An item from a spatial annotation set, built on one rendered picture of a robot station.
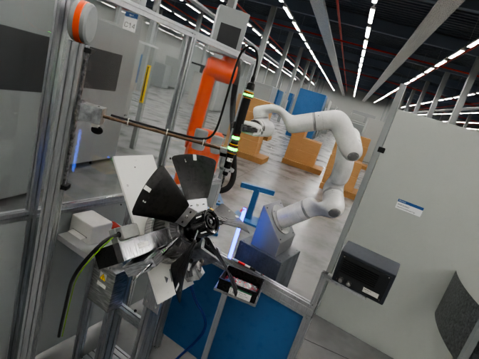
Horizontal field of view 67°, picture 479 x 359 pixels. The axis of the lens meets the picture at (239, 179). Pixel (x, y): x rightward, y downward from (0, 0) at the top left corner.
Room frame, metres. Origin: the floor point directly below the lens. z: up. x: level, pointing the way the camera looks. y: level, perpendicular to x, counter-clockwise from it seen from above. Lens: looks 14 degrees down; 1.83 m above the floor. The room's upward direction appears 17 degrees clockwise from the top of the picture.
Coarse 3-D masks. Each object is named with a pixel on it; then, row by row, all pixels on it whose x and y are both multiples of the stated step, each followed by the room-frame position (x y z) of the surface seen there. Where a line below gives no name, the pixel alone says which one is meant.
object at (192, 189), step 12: (180, 156) 1.67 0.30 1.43; (192, 156) 1.70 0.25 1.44; (204, 156) 1.74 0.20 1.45; (180, 168) 1.64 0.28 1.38; (192, 168) 1.66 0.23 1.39; (204, 168) 1.69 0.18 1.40; (180, 180) 1.61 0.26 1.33; (192, 180) 1.63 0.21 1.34; (204, 180) 1.65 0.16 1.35; (192, 192) 1.60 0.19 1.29; (204, 192) 1.61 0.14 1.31
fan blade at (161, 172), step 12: (156, 180) 1.36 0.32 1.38; (168, 180) 1.40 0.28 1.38; (144, 192) 1.32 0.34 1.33; (156, 192) 1.36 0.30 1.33; (168, 192) 1.39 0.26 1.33; (180, 192) 1.43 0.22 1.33; (144, 204) 1.32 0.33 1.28; (156, 204) 1.36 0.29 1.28; (168, 204) 1.39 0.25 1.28; (180, 204) 1.43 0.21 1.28; (144, 216) 1.33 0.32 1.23; (156, 216) 1.37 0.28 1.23; (168, 216) 1.41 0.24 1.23; (180, 216) 1.44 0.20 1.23
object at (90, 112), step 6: (78, 102) 1.48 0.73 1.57; (84, 102) 1.51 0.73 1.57; (78, 108) 1.48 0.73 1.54; (84, 108) 1.47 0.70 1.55; (90, 108) 1.47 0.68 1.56; (96, 108) 1.48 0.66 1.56; (102, 108) 1.49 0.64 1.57; (78, 114) 1.47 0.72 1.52; (84, 114) 1.47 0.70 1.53; (90, 114) 1.47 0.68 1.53; (96, 114) 1.48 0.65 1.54; (102, 114) 1.49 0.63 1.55; (84, 120) 1.47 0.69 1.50; (90, 120) 1.47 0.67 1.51; (96, 120) 1.48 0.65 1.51; (102, 120) 1.51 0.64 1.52
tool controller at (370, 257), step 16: (352, 256) 1.60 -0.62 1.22; (368, 256) 1.61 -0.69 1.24; (384, 256) 1.63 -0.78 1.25; (336, 272) 1.65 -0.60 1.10; (352, 272) 1.60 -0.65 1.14; (368, 272) 1.57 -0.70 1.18; (384, 272) 1.53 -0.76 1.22; (352, 288) 1.62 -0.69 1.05; (368, 288) 1.58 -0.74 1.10; (384, 288) 1.54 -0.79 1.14
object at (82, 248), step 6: (60, 234) 1.63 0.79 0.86; (66, 234) 1.65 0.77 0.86; (72, 234) 1.67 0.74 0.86; (60, 240) 1.62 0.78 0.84; (66, 240) 1.60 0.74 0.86; (72, 240) 1.62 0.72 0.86; (78, 240) 1.63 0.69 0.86; (72, 246) 1.58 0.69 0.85; (78, 246) 1.58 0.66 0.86; (84, 246) 1.59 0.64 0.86; (90, 246) 1.61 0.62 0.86; (78, 252) 1.56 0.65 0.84; (84, 252) 1.54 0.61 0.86; (84, 258) 1.54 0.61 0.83; (90, 258) 1.54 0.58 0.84
